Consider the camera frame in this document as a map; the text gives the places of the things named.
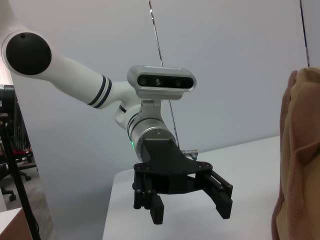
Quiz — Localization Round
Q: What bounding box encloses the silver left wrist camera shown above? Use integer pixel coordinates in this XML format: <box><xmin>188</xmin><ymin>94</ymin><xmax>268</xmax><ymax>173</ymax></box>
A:
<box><xmin>126</xmin><ymin>64</ymin><xmax>198</xmax><ymax>118</ymax></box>

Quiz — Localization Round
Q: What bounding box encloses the black office chair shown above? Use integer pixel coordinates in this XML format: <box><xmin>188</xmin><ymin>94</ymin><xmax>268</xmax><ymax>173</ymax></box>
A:
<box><xmin>0</xmin><ymin>86</ymin><xmax>40</xmax><ymax>202</ymax></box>

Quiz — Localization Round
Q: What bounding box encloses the khaki canvas food bag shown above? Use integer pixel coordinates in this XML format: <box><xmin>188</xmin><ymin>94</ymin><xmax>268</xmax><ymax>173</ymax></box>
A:
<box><xmin>271</xmin><ymin>66</ymin><xmax>320</xmax><ymax>240</ymax></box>

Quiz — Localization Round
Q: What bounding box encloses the left gripper cable connector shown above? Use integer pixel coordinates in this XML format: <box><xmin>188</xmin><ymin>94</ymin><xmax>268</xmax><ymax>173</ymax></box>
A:
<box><xmin>181</xmin><ymin>148</ymin><xmax>199</xmax><ymax>160</ymax></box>

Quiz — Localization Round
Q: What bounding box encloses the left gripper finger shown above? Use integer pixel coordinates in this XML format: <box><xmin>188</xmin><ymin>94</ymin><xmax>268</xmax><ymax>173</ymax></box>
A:
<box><xmin>131</xmin><ymin>174</ymin><xmax>165</xmax><ymax>225</ymax></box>
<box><xmin>194</xmin><ymin>171</ymin><xmax>234</xmax><ymax>220</ymax></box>

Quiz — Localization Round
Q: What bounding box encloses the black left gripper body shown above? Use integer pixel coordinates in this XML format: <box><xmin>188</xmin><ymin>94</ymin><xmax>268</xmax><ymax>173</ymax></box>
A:
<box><xmin>133</xmin><ymin>136</ymin><xmax>214</xmax><ymax>196</ymax></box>

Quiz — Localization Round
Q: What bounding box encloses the beige side table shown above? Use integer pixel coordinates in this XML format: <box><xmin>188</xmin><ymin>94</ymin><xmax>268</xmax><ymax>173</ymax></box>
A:
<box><xmin>0</xmin><ymin>206</ymin><xmax>34</xmax><ymax>240</ymax></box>

